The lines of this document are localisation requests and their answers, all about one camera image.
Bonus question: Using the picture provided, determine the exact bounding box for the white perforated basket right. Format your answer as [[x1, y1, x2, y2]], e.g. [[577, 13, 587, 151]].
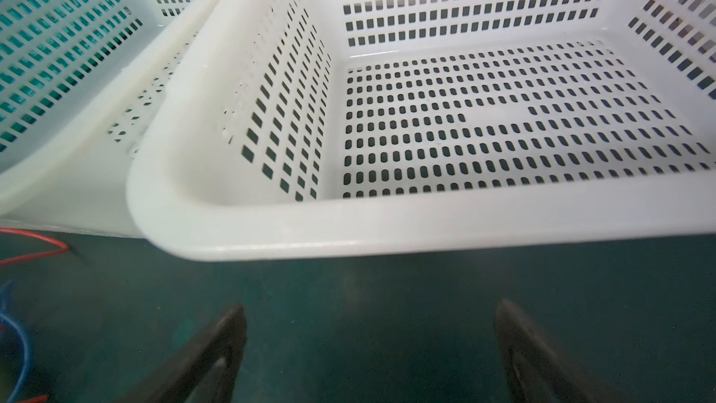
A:
[[127, 0, 715, 261]]

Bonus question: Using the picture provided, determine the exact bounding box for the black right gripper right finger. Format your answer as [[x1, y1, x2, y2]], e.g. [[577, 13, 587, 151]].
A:
[[495, 300, 602, 402]]

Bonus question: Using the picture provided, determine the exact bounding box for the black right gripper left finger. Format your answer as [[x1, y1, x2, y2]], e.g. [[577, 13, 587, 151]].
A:
[[119, 303, 247, 402]]

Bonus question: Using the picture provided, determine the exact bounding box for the blue wire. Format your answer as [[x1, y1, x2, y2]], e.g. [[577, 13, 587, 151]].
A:
[[0, 282, 34, 403]]

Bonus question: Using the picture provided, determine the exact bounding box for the white perforated basket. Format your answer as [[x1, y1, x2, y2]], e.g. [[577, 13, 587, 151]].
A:
[[127, 0, 715, 261], [1, 0, 218, 238]]

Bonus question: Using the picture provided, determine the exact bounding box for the white perforated basket middle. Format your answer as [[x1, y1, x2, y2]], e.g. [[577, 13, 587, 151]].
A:
[[1, 0, 218, 238]]

